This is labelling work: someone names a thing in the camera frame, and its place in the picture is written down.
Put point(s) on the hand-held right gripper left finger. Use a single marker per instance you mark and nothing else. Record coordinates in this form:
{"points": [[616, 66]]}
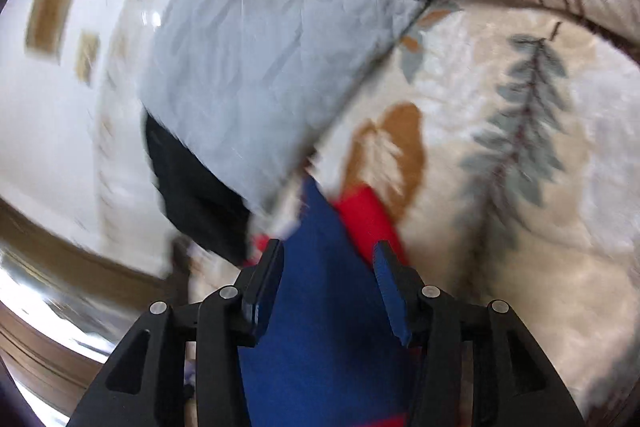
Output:
{"points": [[265, 288]]}

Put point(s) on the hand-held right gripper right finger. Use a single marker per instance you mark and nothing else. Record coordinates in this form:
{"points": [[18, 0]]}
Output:
{"points": [[392, 297]]}

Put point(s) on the red and blue knit sweater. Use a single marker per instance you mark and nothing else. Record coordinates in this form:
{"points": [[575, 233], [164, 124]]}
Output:
{"points": [[320, 307]]}

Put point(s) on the black cloth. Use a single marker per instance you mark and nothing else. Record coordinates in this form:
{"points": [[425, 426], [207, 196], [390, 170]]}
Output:
{"points": [[200, 202]]}

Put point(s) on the leaf print fleece blanket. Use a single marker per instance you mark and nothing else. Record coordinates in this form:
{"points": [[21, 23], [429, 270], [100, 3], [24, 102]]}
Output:
{"points": [[575, 207]]}

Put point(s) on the grey quilted pillow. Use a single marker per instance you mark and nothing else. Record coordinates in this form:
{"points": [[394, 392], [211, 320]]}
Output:
{"points": [[260, 72]]}

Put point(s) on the large brown wall picture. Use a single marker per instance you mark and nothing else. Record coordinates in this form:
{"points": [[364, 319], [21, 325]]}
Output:
{"points": [[50, 14]]}

